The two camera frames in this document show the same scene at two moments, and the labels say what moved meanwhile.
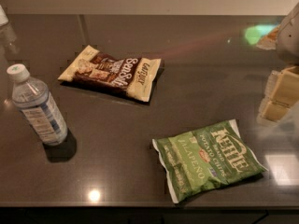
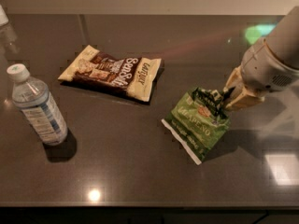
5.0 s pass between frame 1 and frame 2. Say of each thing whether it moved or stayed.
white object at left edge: stayed
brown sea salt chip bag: stayed
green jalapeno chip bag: moved
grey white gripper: moved
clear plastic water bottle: stayed
